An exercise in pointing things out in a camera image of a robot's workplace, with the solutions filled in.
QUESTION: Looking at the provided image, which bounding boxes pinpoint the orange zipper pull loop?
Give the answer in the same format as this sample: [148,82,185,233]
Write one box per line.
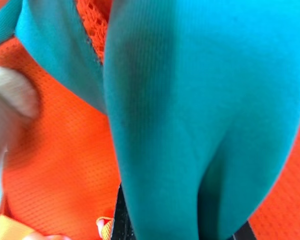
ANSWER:
[95,215,115,240]

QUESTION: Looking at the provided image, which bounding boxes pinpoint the orange mesh fabric garment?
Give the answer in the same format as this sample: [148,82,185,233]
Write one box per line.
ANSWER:
[0,0,300,240]

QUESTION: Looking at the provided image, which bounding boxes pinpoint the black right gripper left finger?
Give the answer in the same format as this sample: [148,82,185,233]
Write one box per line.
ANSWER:
[111,184,137,240]

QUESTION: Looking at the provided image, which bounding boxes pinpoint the yellow fabric tag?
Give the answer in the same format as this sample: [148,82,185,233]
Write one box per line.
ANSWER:
[0,215,31,240]

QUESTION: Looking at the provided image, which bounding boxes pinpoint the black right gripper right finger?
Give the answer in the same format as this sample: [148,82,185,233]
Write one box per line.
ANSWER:
[231,219,257,240]

